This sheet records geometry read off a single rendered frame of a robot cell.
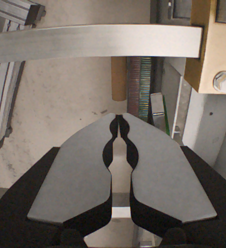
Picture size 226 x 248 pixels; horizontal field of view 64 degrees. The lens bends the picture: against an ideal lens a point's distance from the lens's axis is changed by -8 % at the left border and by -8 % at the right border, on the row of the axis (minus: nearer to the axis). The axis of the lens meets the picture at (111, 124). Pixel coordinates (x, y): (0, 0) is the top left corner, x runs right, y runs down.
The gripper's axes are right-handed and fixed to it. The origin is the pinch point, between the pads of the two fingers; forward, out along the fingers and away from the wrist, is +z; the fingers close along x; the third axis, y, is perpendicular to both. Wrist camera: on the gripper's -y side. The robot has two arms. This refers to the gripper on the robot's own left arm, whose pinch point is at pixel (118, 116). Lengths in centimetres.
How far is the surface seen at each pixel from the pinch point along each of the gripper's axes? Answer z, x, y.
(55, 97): 93, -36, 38
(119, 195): 9.6, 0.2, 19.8
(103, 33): 8.0, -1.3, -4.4
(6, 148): 94, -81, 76
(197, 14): 9.9, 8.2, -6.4
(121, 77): 86, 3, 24
